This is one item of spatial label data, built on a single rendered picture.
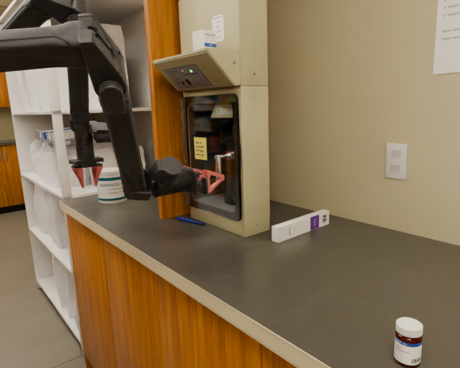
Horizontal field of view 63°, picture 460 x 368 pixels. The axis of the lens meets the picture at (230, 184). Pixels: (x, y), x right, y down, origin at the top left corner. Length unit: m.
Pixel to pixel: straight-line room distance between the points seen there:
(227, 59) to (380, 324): 0.77
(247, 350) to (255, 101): 0.70
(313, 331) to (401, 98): 0.82
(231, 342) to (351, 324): 0.29
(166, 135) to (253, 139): 0.38
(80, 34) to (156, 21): 0.79
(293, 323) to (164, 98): 0.94
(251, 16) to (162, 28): 0.38
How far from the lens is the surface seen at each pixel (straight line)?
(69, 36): 0.69
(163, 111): 1.42
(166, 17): 1.47
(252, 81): 1.18
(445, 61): 1.27
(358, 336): 0.77
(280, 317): 0.80
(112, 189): 1.77
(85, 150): 1.38
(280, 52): 1.64
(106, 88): 0.70
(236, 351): 0.94
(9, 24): 1.12
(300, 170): 1.58
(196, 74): 1.22
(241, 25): 1.18
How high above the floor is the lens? 1.35
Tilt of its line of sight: 12 degrees down
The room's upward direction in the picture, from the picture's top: 2 degrees counter-clockwise
